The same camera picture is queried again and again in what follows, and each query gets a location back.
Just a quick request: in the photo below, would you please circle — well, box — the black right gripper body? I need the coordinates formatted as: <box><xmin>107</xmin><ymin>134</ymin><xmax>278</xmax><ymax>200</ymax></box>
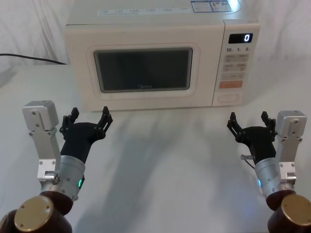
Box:
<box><xmin>236</xmin><ymin>125</ymin><xmax>278</xmax><ymax>165</ymax></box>

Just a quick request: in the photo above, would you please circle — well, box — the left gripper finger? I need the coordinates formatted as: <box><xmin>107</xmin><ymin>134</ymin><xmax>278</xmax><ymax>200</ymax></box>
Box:
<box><xmin>59</xmin><ymin>107</ymin><xmax>80</xmax><ymax>140</ymax></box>
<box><xmin>94</xmin><ymin>105</ymin><xmax>114</xmax><ymax>139</ymax></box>

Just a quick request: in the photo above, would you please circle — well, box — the black power cable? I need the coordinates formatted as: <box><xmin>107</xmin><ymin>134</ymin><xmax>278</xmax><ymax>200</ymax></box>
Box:
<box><xmin>0</xmin><ymin>53</ymin><xmax>68</xmax><ymax>66</ymax></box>

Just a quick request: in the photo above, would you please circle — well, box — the thin cable with silver plug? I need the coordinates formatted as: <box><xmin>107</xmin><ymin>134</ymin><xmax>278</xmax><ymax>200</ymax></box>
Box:
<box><xmin>240</xmin><ymin>154</ymin><xmax>257</xmax><ymax>168</ymax></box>

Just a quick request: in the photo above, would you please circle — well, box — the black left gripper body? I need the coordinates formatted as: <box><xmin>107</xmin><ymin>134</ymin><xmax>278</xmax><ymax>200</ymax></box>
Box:
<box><xmin>59</xmin><ymin>121</ymin><xmax>106</xmax><ymax>165</ymax></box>

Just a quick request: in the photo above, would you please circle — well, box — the cream microwave oven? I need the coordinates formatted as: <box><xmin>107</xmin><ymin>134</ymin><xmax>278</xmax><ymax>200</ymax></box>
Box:
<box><xmin>63</xmin><ymin>0</ymin><xmax>260</xmax><ymax>113</ymax></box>

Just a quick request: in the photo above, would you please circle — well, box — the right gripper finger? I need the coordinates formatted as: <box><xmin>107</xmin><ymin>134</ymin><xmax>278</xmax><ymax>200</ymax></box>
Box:
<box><xmin>226</xmin><ymin>112</ymin><xmax>245</xmax><ymax>143</ymax></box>
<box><xmin>260</xmin><ymin>111</ymin><xmax>278</xmax><ymax>140</ymax></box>

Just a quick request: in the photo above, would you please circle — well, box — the white table cloth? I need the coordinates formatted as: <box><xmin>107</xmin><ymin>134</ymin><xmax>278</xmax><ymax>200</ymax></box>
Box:
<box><xmin>0</xmin><ymin>52</ymin><xmax>311</xmax><ymax>233</ymax></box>

